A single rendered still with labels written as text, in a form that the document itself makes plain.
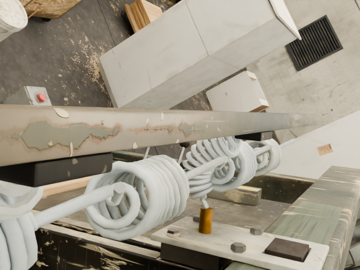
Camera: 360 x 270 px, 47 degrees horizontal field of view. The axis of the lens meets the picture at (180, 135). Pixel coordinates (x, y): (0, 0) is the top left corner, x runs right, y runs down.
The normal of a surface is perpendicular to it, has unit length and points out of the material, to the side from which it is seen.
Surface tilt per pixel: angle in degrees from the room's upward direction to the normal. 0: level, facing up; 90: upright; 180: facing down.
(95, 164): 30
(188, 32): 90
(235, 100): 90
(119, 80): 90
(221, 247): 60
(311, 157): 90
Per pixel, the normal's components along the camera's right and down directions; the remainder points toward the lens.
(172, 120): 0.89, 0.11
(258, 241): 0.07, -0.99
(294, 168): -0.45, 0.00
